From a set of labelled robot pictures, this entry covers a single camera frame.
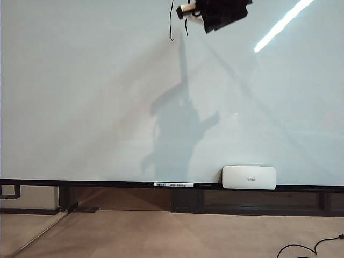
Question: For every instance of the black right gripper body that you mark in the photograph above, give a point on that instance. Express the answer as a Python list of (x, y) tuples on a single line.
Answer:
[(223, 12)]

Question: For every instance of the white marker pen black tip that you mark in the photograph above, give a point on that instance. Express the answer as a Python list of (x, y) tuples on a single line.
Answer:
[(185, 9)]

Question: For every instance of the large white whiteboard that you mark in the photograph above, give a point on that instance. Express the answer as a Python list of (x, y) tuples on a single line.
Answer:
[(107, 88)]

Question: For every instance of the white marker pen black cap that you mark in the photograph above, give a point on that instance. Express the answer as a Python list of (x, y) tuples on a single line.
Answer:
[(174, 185)]

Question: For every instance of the black whiteboard tray ledge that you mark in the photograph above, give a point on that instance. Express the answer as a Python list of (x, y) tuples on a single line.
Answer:
[(80, 183)]

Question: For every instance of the white rectangular board eraser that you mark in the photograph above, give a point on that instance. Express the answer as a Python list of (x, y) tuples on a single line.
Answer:
[(248, 177)]

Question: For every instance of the black floor plate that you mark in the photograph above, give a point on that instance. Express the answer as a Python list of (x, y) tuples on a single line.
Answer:
[(88, 209)]

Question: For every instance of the black wall pipe bracket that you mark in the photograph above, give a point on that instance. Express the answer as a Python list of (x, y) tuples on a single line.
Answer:
[(17, 191)]

